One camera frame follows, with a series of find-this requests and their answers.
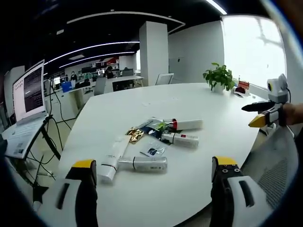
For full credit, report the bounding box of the gold skincare sachet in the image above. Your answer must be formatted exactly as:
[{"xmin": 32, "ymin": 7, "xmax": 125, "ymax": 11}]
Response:
[{"xmin": 125, "ymin": 127, "xmax": 145, "ymax": 144}]

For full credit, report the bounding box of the white office chair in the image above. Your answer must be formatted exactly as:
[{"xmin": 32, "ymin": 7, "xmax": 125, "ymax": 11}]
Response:
[{"xmin": 155, "ymin": 72, "xmax": 175, "ymax": 86}]

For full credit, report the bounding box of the silver skincare bottle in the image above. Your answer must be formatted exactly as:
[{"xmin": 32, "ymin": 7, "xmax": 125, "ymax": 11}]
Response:
[{"xmin": 117, "ymin": 156, "xmax": 169, "ymax": 175}]

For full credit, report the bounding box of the clear skincare sachet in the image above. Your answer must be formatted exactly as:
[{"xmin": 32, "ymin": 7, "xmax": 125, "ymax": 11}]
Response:
[{"xmin": 139, "ymin": 140, "xmax": 168, "ymax": 157}]

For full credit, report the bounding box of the blue box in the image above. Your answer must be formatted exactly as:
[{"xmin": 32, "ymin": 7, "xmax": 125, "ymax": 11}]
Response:
[{"xmin": 61, "ymin": 81, "xmax": 73, "ymax": 93}]

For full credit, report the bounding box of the white laptop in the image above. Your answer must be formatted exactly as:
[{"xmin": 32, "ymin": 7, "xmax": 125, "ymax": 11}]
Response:
[{"xmin": 0, "ymin": 59, "xmax": 50, "ymax": 159}]

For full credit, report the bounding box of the black cable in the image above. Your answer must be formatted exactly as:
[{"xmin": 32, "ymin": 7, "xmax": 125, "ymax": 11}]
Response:
[{"xmin": 48, "ymin": 75, "xmax": 73, "ymax": 131}]

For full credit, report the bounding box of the green leaf skincare sachet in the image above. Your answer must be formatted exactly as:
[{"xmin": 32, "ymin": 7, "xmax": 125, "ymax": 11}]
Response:
[{"xmin": 155, "ymin": 119, "xmax": 175, "ymax": 132}]

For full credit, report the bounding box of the white skincare bottle red label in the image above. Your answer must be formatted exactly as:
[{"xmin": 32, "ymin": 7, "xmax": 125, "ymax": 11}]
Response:
[{"xmin": 160, "ymin": 131, "xmax": 200, "ymax": 149}]

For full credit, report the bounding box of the white skincare tube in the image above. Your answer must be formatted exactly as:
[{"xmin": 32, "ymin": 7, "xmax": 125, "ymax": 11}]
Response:
[{"xmin": 97, "ymin": 136, "xmax": 131, "ymax": 184}]

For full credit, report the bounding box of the grey mesh office chair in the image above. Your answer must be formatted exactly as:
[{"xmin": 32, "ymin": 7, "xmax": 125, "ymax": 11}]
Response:
[{"xmin": 240, "ymin": 122, "xmax": 298, "ymax": 211}]

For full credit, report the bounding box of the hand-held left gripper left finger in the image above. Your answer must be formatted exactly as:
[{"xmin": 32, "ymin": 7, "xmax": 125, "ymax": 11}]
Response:
[{"xmin": 32, "ymin": 159, "xmax": 98, "ymax": 227}]

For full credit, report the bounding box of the red box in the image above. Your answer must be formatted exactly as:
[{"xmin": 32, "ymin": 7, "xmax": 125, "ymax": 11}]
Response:
[{"xmin": 235, "ymin": 80, "xmax": 251, "ymax": 96}]

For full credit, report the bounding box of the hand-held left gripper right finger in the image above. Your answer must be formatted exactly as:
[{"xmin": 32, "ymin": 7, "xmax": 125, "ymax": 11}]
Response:
[{"xmin": 210, "ymin": 155, "xmax": 273, "ymax": 227}]

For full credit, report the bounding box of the white skincare bottle red cap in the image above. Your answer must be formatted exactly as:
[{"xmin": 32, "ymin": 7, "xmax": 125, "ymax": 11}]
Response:
[{"xmin": 170, "ymin": 118, "xmax": 204, "ymax": 131}]

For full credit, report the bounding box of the dark blue skincare sachet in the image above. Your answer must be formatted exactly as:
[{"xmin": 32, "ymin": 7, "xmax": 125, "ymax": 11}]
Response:
[{"xmin": 138, "ymin": 120, "xmax": 169, "ymax": 139}]

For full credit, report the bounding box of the white background desk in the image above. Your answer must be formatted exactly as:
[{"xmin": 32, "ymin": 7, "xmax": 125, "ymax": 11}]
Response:
[{"xmin": 105, "ymin": 75, "xmax": 144, "ymax": 93}]

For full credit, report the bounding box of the person's right hand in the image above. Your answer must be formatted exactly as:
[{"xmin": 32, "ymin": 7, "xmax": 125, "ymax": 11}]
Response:
[{"xmin": 278, "ymin": 103, "xmax": 303, "ymax": 127}]

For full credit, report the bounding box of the green potted plant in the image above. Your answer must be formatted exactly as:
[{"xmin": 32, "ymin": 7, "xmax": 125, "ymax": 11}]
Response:
[{"xmin": 202, "ymin": 62, "xmax": 236, "ymax": 94}]

